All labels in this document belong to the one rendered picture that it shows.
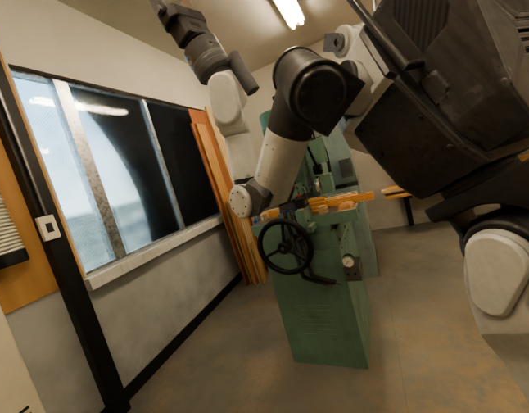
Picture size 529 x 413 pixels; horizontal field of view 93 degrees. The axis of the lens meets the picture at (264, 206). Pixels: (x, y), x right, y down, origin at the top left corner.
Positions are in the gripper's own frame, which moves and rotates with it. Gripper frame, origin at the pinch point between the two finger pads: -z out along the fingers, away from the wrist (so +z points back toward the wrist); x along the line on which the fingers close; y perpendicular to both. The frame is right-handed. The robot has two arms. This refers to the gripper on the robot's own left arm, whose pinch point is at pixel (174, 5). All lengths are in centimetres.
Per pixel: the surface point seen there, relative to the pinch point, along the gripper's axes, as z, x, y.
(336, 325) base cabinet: 134, 50, -50
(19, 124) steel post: -50, 5, -123
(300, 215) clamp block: 69, 51, -33
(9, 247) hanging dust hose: 9, -27, -122
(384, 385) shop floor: 164, 40, -37
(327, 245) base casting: 92, 58, -33
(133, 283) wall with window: 57, 22, -167
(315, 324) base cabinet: 131, 48, -62
